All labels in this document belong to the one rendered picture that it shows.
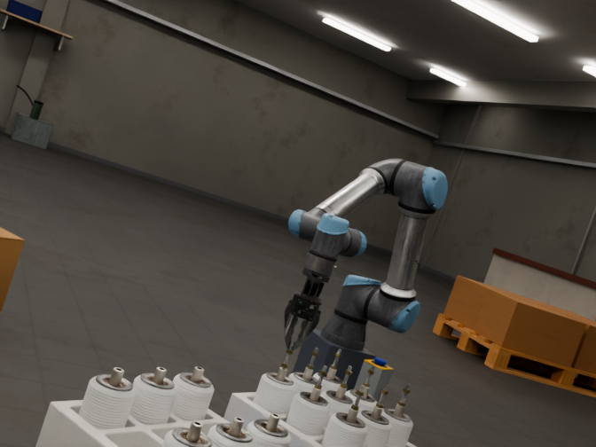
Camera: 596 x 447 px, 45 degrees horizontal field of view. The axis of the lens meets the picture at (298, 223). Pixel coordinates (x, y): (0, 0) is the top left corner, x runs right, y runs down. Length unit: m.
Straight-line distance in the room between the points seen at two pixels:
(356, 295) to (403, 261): 0.21
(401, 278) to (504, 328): 2.88
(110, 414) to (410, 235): 1.11
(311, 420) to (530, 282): 6.49
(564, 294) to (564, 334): 2.53
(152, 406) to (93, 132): 10.65
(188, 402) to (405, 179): 0.96
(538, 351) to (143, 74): 8.62
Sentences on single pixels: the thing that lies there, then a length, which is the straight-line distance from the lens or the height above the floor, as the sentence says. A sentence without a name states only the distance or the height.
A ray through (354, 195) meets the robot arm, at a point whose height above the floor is 0.77.
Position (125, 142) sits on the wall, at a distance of 12.17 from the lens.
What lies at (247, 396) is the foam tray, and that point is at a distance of 1.93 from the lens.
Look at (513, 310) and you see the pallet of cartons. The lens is 5.05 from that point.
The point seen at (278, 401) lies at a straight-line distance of 1.88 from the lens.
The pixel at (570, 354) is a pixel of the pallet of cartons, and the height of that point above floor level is 0.25.
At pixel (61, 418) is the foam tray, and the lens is 1.52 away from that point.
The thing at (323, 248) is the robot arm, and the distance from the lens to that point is 1.80.
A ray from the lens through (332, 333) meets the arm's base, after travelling 2.35.
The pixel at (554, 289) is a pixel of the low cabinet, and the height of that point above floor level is 0.58.
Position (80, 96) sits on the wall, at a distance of 12.04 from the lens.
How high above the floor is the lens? 0.75
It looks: 3 degrees down
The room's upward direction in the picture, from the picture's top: 19 degrees clockwise
